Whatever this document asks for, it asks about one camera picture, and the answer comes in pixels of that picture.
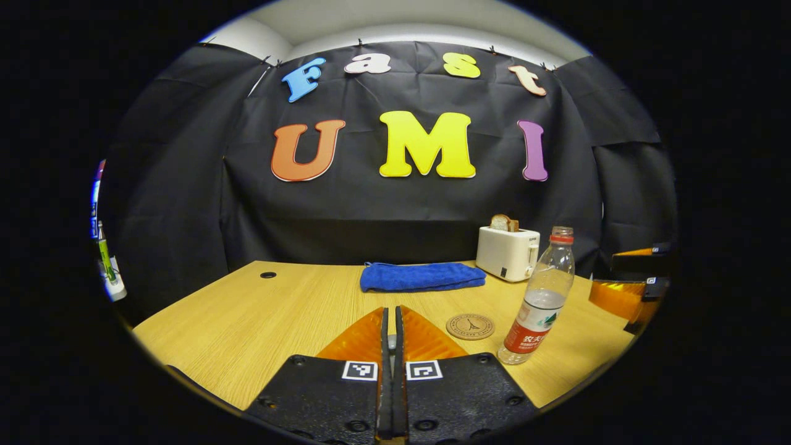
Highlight white toaster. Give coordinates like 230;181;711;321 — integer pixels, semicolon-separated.
475;226;541;283

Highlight round wooden coaster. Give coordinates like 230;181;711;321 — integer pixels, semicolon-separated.
446;313;496;341

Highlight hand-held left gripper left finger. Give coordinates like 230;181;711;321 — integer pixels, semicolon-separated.
246;306;392;445

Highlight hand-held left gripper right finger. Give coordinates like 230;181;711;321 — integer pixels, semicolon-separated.
395;306;538;445

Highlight computer screen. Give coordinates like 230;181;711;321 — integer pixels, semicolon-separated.
91;159;106;239

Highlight green bottle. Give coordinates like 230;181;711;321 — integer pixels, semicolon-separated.
97;222;118;285

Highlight clear water bottle red label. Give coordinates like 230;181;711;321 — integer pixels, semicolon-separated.
497;226;576;365

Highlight white side table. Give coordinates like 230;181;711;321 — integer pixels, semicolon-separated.
99;256;127;302

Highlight blue towel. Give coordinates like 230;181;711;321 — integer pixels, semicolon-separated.
360;261;487;293

